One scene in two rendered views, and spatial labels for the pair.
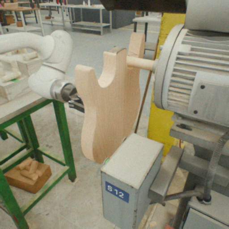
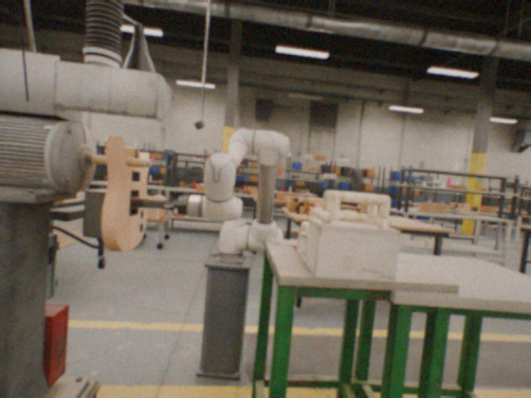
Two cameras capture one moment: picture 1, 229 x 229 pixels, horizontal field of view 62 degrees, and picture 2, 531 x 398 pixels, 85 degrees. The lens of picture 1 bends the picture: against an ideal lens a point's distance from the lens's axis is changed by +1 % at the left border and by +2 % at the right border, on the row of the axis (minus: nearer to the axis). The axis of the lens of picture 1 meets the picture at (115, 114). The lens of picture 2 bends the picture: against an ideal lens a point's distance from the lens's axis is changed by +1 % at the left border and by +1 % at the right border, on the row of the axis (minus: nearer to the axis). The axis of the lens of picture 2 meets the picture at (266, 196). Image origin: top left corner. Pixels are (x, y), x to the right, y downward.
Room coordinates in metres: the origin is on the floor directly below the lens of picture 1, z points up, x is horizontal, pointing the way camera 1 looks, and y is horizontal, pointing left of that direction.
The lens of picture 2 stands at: (1.80, -0.26, 1.23)
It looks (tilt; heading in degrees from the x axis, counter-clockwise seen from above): 3 degrees down; 143
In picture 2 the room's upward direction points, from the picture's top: 5 degrees clockwise
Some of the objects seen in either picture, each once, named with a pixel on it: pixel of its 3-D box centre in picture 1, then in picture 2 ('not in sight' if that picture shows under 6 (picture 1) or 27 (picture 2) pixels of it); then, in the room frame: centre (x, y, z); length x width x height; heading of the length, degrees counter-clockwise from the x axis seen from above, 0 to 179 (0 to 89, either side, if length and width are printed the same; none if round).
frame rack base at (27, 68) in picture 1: (26, 69); (349, 248); (1.20, 0.58, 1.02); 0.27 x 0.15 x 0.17; 59
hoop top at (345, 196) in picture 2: not in sight; (360, 198); (1.24, 0.56, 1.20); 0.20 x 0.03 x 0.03; 58
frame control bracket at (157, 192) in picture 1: (167, 171); (77, 213); (0.37, -0.15, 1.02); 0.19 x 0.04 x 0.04; 149
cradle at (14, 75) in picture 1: (11, 76); not in sight; (1.02, 0.59, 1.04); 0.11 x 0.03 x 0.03; 149
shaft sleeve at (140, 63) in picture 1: (129, 61); (119, 161); (0.64, -0.05, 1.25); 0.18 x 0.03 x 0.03; 59
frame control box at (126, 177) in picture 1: (158, 192); (84, 218); (0.32, -0.12, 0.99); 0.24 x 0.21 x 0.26; 59
